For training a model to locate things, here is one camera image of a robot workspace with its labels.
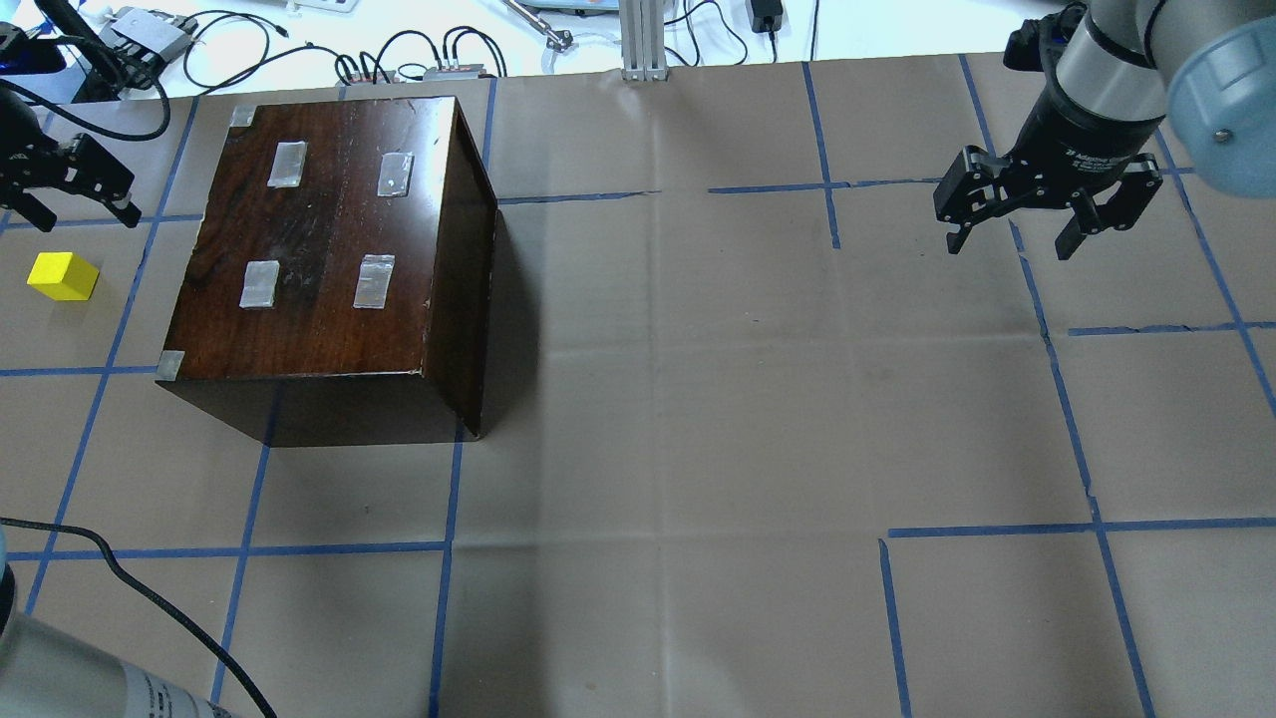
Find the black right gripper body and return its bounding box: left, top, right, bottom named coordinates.
left=984, top=88, right=1161, bottom=221

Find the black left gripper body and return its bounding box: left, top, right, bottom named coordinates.
left=0, top=88, right=111, bottom=200

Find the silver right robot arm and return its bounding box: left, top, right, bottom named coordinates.
left=933, top=1, right=1275, bottom=260

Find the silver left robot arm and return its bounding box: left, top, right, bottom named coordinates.
left=1, top=85, right=228, bottom=717

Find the yellow block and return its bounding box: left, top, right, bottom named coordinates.
left=26, top=251, right=100, bottom=304

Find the dark wooden drawer cabinet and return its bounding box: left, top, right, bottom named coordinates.
left=156, top=96, right=498, bottom=448

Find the black power adapter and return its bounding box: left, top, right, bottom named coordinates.
left=748, top=0, right=786, bottom=34

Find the brown paper table mat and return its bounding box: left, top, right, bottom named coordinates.
left=3, top=55, right=1273, bottom=717

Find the metal rod tool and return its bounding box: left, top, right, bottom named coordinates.
left=500, top=0, right=575, bottom=54

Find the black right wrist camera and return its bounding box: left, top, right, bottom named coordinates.
left=1002, top=1, right=1088, bottom=73

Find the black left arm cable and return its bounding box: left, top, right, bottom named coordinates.
left=0, top=517, right=279, bottom=718

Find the aluminium frame post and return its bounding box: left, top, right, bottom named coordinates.
left=618, top=0, right=667, bottom=82

